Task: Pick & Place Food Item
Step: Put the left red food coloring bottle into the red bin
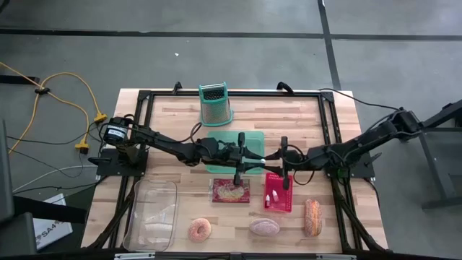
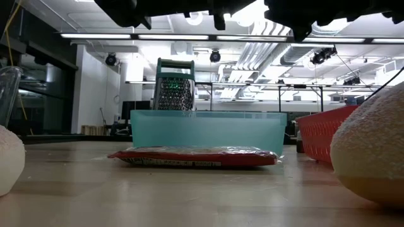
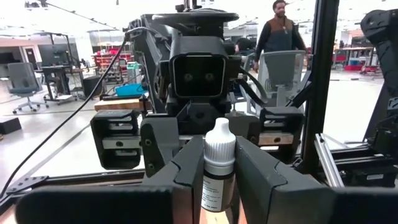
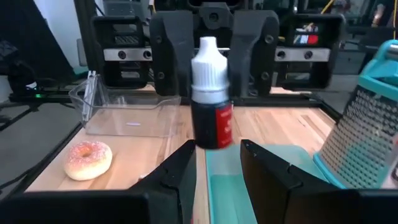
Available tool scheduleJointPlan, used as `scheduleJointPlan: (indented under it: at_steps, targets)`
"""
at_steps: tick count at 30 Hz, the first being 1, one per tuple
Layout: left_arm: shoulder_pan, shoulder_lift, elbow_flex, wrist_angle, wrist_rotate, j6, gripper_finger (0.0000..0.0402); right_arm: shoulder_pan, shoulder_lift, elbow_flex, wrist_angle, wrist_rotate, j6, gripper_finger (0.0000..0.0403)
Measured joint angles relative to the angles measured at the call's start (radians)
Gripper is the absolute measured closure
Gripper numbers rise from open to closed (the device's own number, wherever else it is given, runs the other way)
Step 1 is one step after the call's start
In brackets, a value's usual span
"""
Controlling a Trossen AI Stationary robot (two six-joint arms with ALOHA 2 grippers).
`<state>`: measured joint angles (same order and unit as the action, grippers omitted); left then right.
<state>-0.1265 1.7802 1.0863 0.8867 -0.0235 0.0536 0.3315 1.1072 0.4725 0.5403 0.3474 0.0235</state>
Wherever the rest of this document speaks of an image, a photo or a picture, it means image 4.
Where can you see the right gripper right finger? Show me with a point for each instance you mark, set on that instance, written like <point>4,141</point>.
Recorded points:
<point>273,193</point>

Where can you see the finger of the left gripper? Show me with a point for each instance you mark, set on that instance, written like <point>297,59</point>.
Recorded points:
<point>253,56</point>
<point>171,56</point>

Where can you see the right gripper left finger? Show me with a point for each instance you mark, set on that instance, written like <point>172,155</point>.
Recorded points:
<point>174,193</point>

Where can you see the red food packet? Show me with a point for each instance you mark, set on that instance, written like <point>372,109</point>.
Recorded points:
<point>142,177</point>

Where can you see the small white-capped dropper bottle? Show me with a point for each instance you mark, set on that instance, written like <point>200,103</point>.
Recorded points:
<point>208,124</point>

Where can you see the pink sprinkled donut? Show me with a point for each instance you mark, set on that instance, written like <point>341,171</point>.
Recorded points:
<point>88,161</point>

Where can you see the clear plastic tray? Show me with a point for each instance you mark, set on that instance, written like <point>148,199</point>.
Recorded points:
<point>130,118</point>

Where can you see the teal translucent plastic bin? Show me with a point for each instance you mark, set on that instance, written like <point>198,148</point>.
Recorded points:
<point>224,193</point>

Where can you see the teal metal box grater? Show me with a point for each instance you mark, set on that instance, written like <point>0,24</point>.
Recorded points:
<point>363,140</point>

